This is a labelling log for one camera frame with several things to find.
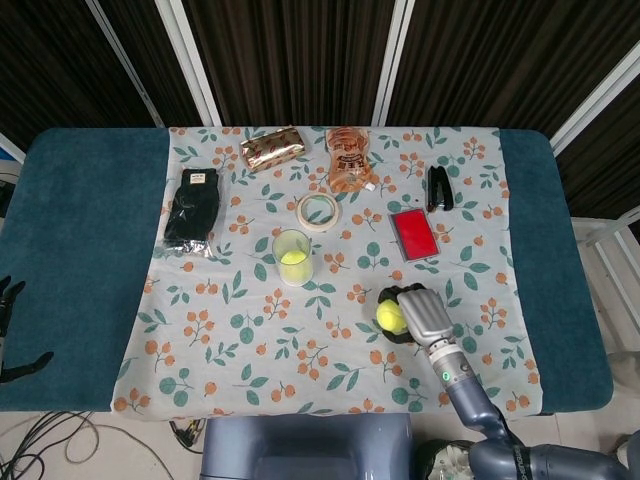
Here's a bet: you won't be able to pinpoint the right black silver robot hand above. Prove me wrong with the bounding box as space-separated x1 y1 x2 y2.
375 282 457 348

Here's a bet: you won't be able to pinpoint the teal table cover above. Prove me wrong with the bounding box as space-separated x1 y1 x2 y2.
0 127 615 414

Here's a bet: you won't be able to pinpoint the clear plastic cup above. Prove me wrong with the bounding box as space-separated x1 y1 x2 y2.
271 228 315 287

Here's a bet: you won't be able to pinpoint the black stapler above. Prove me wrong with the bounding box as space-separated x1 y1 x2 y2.
425 165 455 213

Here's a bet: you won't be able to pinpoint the black gloves in plastic pack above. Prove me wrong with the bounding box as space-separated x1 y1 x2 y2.
158 167 230 259

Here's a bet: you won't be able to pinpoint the red ink pad box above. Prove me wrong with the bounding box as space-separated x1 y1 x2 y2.
389 209 442 263

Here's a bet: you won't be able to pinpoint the blue-grey robot torso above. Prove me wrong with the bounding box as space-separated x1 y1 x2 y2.
199 414 414 480

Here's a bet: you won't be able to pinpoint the orange snack bag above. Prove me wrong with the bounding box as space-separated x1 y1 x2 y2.
324 126 379 194

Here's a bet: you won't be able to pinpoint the white partition frame post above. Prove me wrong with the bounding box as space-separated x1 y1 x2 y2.
371 0 417 126
548 37 640 154
85 0 165 127
153 0 222 126

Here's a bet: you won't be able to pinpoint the black floor cables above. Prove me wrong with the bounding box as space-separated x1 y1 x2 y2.
0 410 124 480

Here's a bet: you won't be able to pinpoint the floral print tablecloth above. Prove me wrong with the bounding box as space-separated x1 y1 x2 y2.
110 124 545 419

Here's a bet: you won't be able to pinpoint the yellow tennis ball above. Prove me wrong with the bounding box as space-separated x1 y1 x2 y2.
278 248 309 284
376 301 409 334

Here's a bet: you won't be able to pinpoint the black waste bin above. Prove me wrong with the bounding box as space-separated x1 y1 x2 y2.
414 438 479 480

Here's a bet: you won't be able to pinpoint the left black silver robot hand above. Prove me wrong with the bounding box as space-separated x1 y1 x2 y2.
0 273 56 384

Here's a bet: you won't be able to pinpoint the white metal rack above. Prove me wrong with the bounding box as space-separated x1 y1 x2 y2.
572 207 640 351

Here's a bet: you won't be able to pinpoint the yellow-green cable bundle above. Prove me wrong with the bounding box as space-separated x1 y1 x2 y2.
168 418 207 454

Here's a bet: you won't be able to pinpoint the gold foil snack package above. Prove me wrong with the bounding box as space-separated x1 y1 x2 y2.
239 127 308 173

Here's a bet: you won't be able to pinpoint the beige masking tape roll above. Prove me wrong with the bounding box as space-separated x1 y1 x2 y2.
297 192 343 233

